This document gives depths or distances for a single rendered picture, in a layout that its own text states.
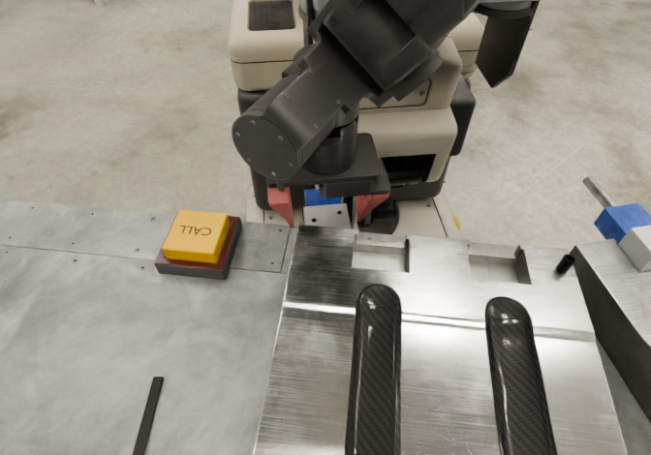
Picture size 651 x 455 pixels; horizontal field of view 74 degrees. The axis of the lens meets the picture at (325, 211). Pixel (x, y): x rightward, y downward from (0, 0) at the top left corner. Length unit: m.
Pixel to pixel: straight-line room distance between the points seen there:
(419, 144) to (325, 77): 0.42
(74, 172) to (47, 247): 1.44
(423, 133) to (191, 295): 0.42
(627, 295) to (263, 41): 0.73
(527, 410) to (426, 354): 0.08
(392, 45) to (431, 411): 0.26
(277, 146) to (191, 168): 1.57
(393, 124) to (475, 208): 1.07
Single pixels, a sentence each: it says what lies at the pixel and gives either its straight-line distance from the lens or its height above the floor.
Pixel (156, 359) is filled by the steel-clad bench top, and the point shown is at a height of 0.80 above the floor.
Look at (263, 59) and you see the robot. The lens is 0.93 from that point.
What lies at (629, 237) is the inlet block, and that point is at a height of 0.87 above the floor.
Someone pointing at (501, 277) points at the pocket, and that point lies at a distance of 0.46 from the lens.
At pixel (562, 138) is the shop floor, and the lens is 2.20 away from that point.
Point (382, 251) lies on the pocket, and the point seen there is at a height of 0.87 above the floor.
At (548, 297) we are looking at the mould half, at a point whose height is 0.89.
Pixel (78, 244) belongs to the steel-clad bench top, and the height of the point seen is 0.80.
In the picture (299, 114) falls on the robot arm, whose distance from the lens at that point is 0.29.
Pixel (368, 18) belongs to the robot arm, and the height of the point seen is 1.09.
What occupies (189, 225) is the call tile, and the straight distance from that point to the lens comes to 0.52.
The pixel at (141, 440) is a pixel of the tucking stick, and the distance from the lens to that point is 0.46.
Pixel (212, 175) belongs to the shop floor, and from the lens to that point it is 1.82.
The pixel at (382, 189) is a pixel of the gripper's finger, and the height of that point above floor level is 0.91.
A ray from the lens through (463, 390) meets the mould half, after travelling 0.37.
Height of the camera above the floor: 1.22
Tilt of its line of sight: 49 degrees down
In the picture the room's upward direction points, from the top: straight up
